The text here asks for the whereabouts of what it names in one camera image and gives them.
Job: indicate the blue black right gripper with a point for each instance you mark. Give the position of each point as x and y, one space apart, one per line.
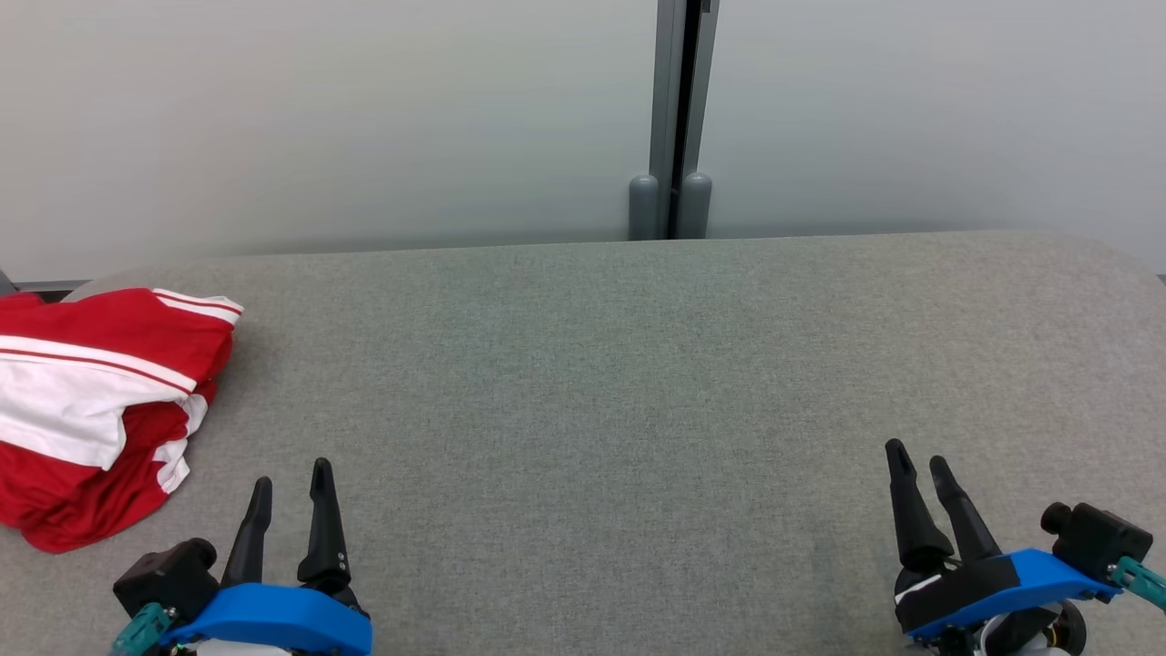
1002 583

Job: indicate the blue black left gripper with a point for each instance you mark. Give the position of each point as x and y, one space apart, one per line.
273 620

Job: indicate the red shorts with white stripe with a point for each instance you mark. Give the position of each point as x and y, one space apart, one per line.
82 506

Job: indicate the red white t-shirt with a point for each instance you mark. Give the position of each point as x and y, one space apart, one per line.
82 364

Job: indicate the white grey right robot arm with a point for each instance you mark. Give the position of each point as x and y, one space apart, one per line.
1029 633

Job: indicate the grey fabric upholstered bench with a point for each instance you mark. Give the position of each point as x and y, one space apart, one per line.
583 410

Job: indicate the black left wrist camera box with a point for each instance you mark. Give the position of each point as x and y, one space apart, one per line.
168 576

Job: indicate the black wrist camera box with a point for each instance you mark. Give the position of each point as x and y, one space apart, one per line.
1098 538
168 576

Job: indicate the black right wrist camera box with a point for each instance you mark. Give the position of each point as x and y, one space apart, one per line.
1098 538

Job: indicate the grey wall base rail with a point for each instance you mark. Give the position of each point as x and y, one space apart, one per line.
41 288

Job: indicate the grey rounded post foot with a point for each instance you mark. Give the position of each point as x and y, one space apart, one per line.
694 208
643 210

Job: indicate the grey metal partition post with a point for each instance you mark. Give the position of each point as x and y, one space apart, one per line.
681 91

